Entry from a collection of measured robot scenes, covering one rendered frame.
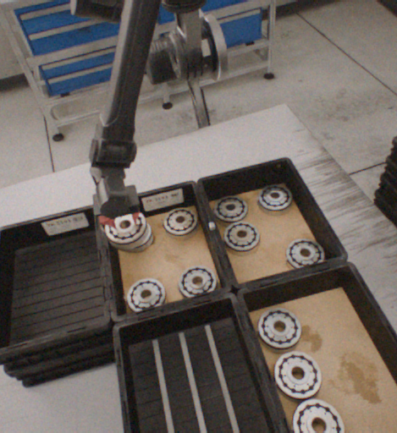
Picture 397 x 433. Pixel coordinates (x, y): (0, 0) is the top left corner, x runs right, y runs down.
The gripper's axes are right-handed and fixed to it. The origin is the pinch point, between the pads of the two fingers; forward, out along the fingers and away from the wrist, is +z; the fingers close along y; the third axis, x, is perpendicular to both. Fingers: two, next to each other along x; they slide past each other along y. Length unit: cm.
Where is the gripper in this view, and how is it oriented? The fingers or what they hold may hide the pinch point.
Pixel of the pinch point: (124, 222)
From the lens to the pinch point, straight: 103.0
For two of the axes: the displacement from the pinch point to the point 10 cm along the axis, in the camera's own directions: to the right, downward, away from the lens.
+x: -2.4, -7.5, 6.2
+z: 1.0, 6.1, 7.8
